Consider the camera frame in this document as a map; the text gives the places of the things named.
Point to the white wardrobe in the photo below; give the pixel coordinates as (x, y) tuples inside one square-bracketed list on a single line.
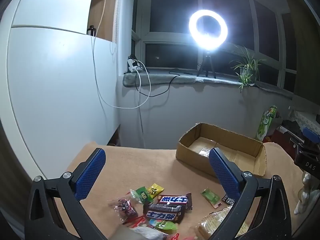
[(50, 80)]

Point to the window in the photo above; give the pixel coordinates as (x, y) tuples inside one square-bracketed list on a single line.
[(170, 5)]

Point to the green jelly cup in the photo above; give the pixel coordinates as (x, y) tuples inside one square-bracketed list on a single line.
[(163, 225)]

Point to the cardboard box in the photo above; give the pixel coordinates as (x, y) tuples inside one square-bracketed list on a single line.
[(225, 135)]

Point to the green carton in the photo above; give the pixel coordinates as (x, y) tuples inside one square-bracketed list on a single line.
[(265, 125)]

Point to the red box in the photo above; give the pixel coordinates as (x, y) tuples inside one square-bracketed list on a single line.
[(277, 138)]

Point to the brown chocolate bar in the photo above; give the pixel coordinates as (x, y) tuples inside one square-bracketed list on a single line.
[(163, 213), (173, 200)]

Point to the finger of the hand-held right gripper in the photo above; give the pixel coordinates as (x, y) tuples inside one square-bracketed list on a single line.
[(310, 133)]

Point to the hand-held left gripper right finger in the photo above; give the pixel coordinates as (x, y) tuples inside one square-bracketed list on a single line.
[(222, 170)]

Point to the pale green snack packet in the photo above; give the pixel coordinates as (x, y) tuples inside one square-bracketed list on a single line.
[(211, 198)]

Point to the wooden shelf niche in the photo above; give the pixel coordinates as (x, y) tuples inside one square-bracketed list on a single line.
[(105, 12)]

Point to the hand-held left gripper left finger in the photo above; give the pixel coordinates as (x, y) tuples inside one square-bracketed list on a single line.
[(90, 172)]

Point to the lace cloth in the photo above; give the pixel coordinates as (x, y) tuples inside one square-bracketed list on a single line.
[(305, 116)]

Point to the potted spider plant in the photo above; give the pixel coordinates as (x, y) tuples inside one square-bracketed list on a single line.
[(246, 72)]

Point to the sliced bread packet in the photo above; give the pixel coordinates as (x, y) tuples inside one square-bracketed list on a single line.
[(212, 223)]

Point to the small black snack packet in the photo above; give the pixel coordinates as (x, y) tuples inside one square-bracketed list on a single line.
[(228, 200)]

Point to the dark bottle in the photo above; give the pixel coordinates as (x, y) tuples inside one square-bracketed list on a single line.
[(91, 31)]

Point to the person's right hand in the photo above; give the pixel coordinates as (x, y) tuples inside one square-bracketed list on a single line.
[(303, 192)]

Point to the white power strip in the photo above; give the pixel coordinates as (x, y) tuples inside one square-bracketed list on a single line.
[(132, 67)]

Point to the olive curtain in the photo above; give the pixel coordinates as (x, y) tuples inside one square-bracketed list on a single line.
[(305, 42)]

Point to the yellow candy packet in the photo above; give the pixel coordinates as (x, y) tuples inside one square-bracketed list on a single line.
[(155, 190)]

